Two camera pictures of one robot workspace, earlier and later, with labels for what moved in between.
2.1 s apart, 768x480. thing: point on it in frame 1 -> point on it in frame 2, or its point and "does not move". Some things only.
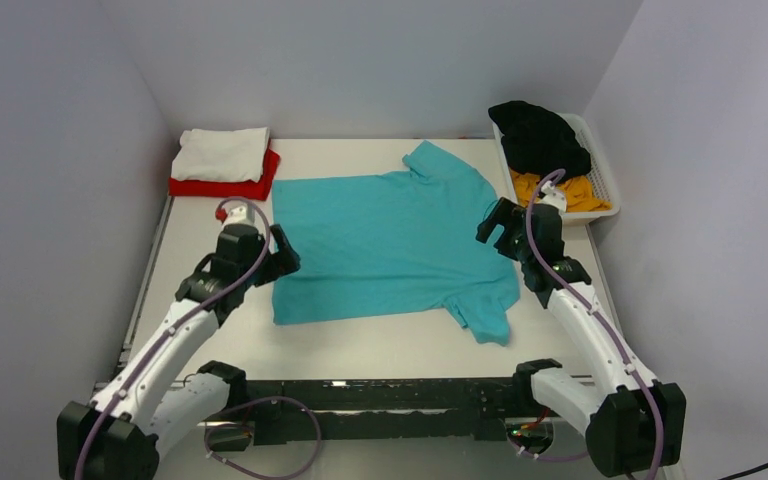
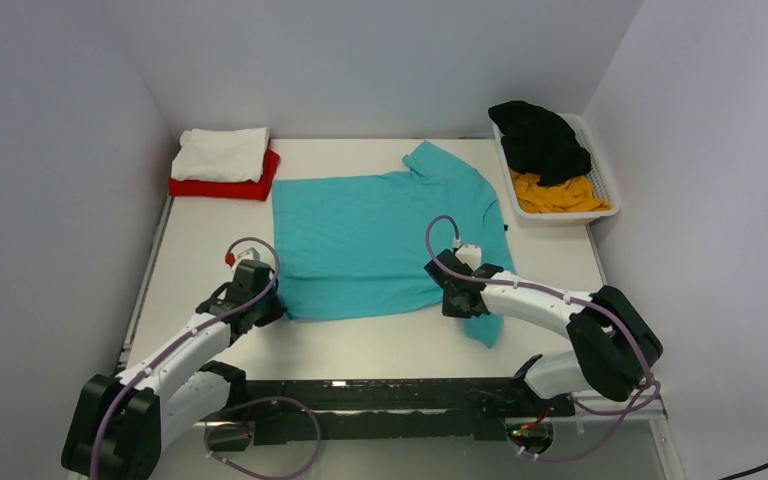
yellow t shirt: (579, 192) does not move
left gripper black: (282, 262) -> (275, 312)
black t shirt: (538, 141) does not move
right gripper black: (507, 214) -> (451, 310)
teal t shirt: (395, 242) does not move
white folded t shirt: (227, 154) does not move
